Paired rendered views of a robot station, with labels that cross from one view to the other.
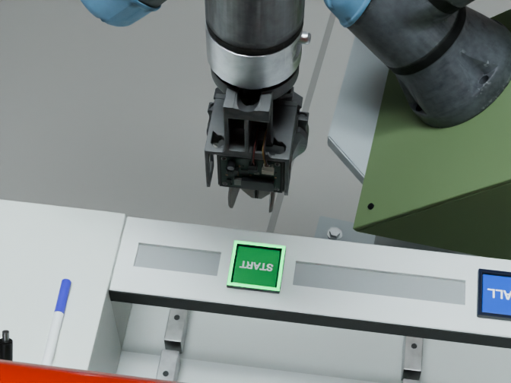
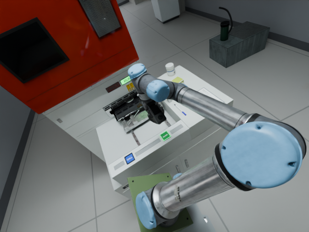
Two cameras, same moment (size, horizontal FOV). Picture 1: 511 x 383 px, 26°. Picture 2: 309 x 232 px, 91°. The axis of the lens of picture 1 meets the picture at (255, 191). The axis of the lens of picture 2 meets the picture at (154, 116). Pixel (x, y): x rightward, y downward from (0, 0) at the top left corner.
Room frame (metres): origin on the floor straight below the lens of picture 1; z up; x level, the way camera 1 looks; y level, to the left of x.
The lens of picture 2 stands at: (1.12, -0.18, 1.76)
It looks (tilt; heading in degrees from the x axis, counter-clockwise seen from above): 47 degrees down; 162
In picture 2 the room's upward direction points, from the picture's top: 24 degrees counter-clockwise
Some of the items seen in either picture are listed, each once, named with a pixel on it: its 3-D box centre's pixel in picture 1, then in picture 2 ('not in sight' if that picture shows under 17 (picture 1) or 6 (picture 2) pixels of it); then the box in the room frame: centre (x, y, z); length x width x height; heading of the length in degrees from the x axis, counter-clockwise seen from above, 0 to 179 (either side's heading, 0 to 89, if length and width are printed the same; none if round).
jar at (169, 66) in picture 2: not in sight; (170, 69); (0.14, 0.44, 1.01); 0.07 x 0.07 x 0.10
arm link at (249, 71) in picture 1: (258, 40); (145, 92); (0.59, 0.00, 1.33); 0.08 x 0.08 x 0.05
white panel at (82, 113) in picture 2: not in sight; (104, 101); (-0.01, -0.17, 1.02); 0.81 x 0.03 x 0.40; 82
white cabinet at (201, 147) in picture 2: not in sight; (166, 146); (0.35, 0.05, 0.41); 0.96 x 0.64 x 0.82; 82
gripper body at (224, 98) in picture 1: (253, 112); (150, 103); (0.58, 0.00, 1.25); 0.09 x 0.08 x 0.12; 172
